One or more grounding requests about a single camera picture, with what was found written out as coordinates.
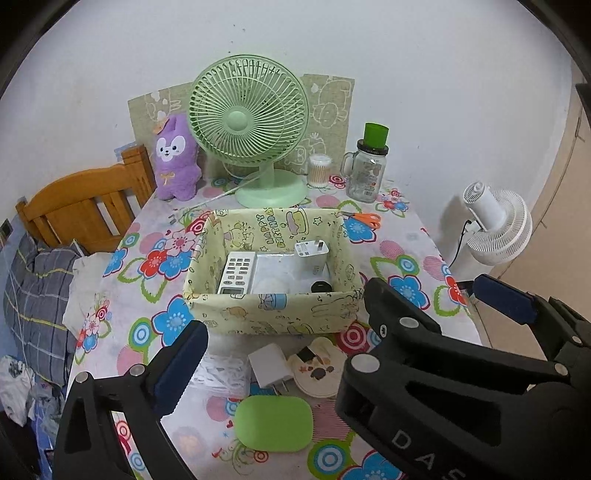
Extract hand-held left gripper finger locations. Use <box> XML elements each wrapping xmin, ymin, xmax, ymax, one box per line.
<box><xmin>52</xmin><ymin>318</ymin><xmax>209</xmax><ymax>480</ymax></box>

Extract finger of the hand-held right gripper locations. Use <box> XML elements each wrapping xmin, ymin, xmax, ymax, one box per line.
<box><xmin>364</xmin><ymin>278</ymin><xmax>444</xmax><ymax>357</ymax></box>
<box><xmin>473</xmin><ymin>274</ymin><xmax>591</xmax><ymax>377</ymax></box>

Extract white cable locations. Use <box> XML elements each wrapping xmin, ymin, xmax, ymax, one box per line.
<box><xmin>191</xmin><ymin>353</ymin><xmax>252</xmax><ymax>398</ymax></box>

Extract white charger plug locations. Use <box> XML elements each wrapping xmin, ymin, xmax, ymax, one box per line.
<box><xmin>248</xmin><ymin>345</ymin><xmax>295</xmax><ymax>397</ymax></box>

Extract white cube power adapter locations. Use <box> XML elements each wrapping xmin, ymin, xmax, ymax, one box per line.
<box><xmin>294</xmin><ymin>240</ymin><xmax>330</xmax><ymax>280</ymax></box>

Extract beige bear-shaped case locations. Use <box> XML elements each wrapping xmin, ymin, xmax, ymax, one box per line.
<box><xmin>287</xmin><ymin>337</ymin><xmax>349</xmax><ymax>398</ymax></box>

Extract yellow printed fabric storage box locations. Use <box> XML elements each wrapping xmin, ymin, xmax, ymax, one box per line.
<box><xmin>183</xmin><ymin>208</ymin><xmax>365</xmax><ymax>336</ymax></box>

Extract white remote control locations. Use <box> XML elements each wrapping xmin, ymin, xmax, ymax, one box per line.
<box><xmin>217</xmin><ymin>252</ymin><xmax>257</xmax><ymax>296</ymax></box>

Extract green oval case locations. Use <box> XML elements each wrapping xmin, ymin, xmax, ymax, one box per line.
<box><xmin>235</xmin><ymin>395</ymin><xmax>315</xmax><ymax>453</ymax></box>

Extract white standing fan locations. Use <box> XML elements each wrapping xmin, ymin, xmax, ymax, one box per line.
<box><xmin>463</xmin><ymin>181</ymin><xmax>533</xmax><ymax>266</ymax></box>

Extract white cloth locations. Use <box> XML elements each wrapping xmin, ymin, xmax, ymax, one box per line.
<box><xmin>62</xmin><ymin>251</ymin><xmax>112</xmax><ymax>333</ymax></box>

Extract beige wooden door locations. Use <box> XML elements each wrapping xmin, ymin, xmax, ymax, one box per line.
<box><xmin>471</xmin><ymin>60</ymin><xmax>591</xmax><ymax>361</ymax></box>

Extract glass jar with green lid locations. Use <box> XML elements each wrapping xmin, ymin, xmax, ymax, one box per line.
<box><xmin>341</xmin><ymin>122</ymin><xmax>390</xmax><ymax>203</ymax></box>

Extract clear cotton swab container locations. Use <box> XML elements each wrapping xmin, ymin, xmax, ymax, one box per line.
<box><xmin>307</xmin><ymin>154</ymin><xmax>333</xmax><ymax>188</ymax></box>

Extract grey plaid pillow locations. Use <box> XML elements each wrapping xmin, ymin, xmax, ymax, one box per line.
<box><xmin>2</xmin><ymin>231</ymin><xmax>84</xmax><ymax>386</ymax></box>

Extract heap of clothes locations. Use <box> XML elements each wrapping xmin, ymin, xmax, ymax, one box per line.
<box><xmin>0</xmin><ymin>355</ymin><xmax>65</xmax><ymax>462</ymax></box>

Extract purple plush toy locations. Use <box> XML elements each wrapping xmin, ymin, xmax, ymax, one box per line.
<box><xmin>152</xmin><ymin>113</ymin><xmax>202</xmax><ymax>201</ymax></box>

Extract beige cartoon printed board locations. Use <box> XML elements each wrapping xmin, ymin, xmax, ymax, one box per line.
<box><xmin>128</xmin><ymin>74</ymin><xmax>356</xmax><ymax>176</ymax></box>

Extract green desk fan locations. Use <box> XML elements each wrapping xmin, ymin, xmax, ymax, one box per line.
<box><xmin>188</xmin><ymin>55</ymin><xmax>309</xmax><ymax>209</ymax></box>

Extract black fan power cable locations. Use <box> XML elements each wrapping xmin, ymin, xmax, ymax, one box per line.
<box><xmin>449</xmin><ymin>220</ymin><xmax>472</xmax><ymax>268</ymax></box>

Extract orange handled scissors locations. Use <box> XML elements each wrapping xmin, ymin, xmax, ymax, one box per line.
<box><xmin>339</xmin><ymin>211</ymin><xmax>382</xmax><ymax>230</ymax></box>

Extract white fan power cord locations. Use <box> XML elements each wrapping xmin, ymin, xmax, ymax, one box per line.
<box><xmin>168</xmin><ymin>173</ymin><xmax>259</xmax><ymax>224</ymax></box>

